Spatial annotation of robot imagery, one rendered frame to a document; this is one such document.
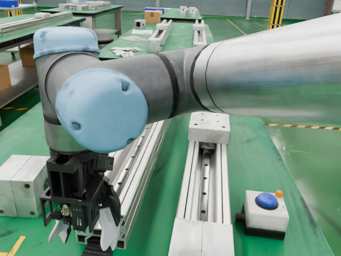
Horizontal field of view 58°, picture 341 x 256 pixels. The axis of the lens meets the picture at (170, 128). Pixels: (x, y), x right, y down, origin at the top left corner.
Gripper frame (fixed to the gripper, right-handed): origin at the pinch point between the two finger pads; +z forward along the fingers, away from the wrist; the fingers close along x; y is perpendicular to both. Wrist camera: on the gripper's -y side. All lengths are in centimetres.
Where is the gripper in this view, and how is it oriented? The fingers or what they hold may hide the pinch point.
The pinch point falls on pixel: (90, 238)
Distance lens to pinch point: 58.7
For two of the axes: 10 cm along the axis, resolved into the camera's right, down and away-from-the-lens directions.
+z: -0.5, 9.0, 4.2
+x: 9.9, 1.0, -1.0
